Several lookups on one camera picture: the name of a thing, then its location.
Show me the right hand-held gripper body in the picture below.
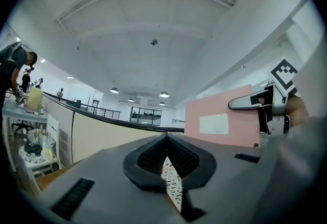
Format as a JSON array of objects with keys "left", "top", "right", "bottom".
[{"left": 257, "top": 56, "right": 298, "bottom": 135}]

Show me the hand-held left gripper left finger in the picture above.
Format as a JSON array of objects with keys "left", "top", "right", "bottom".
[{"left": 40, "top": 133, "right": 184, "bottom": 224}]

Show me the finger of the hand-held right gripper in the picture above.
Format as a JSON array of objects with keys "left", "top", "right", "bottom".
[{"left": 228, "top": 93, "right": 260, "bottom": 111}]

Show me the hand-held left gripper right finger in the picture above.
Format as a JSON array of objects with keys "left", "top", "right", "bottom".
[{"left": 167, "top": 133, "right": 271, "bottom": 224}]

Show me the pink cardboard box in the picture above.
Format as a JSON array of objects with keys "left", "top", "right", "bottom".
[{"left": 184, "top": 84, "right": 262, "bottom": 148}]

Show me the white plastic file holder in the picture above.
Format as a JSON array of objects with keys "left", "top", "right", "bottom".
[{"left": 162, "top": 155, "right": 184, "bottom": 213}]

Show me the person's right forearm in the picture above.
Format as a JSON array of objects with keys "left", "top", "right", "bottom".
[{"left": 285, "top": 95, "right": 310, "bottom": 129}]

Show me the cream partition panel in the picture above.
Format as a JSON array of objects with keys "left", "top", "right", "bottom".
[{"left": 72, "top": 111, "right": 167, "bottom": 165}]

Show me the black curved handrail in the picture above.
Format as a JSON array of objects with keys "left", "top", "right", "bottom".
[{"left": 42, "top": 91, "right": 185, "bottom": 133}]

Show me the pale yellow cup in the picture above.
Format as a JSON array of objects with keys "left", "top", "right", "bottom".
[{"left": 42, "top": 141, "right": 55, "bottom": 161}]

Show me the metal bar railing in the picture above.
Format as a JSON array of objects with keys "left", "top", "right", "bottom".
[{"left": 76, "top": 104, "right": 121, "bottom": 120}]

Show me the dark framed window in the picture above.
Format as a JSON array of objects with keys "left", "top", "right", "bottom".
[{"left": 130, "top": 106, "right": 163, "bottom": 127}]

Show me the grey partition panel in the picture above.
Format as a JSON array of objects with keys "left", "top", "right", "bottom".
[{"left": 41, "top": 94, "right": 75, "bottom": 168}]

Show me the white wooden chair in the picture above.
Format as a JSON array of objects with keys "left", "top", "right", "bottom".
[{"left": 19, "top": 113, "right": 62, "bottom": 176}]

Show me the black white floral bag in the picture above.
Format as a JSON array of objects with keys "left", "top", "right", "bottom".
[{"left": 19, "top": 143, "right": 43, "bottom": 164}]

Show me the bundle of wooden sticks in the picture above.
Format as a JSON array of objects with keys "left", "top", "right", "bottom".
[{"left": 27, "top": 127, "right": 56, "bottom": 147}]

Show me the black office chair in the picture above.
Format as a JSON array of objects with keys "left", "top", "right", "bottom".
[{"left": 11, "top": 120, "right": 33, "bottom": 136}]

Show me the white desk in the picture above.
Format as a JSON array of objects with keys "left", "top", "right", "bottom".
[{"left": 2, "top": 100, "right": 49, "bottom": 173}]

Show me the yellow-green folder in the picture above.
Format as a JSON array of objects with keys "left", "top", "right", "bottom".
[{"left": 27, "top": 86, "right": 44, "bottom": 113}]

